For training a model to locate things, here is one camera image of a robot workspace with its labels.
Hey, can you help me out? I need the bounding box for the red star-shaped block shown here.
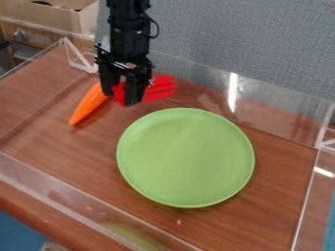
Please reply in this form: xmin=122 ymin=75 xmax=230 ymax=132
xmin=110 ymin=75 xmax=177 ymax=106

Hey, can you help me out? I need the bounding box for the clear acrylic tray wall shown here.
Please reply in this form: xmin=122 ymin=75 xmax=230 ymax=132
xmin=0 ymin=40 xmax=335 ymax=251

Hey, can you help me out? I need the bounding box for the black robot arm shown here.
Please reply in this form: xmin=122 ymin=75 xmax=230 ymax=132
xmin=96 ymin=0 xmax=154 ymax=107

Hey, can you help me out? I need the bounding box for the green round plate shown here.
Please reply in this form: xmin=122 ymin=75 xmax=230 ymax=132
xmin=116 ymin=108 xmax=254 ymax=208

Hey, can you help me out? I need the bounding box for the orange toy carrot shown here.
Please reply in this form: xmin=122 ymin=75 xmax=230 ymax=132
xmin=67 ymin=82 xmax=106 ymax=126

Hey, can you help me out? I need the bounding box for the cardboard box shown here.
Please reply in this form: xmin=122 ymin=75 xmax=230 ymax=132
xmin=0 ymin=0 xmax=98 ymax=33

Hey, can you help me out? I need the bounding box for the black cable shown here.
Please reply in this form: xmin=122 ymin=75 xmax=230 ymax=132
xmin=146 ymin=16 xmax=160 ymax=39

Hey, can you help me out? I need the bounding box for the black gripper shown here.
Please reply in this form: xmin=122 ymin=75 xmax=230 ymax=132
xmin=94 ymin=19 xmax=154 ymax=108

